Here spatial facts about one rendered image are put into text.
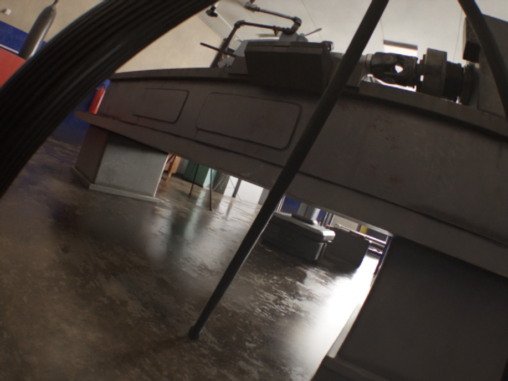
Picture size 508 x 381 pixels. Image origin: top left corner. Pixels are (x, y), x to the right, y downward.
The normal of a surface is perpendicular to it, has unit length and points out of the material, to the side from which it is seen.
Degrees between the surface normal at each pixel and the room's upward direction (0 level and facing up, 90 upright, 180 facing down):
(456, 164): 90
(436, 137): 90
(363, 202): 90
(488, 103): 90
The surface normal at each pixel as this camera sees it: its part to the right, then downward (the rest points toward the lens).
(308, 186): -0.49, -0.18
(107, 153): 0.80, 0.31
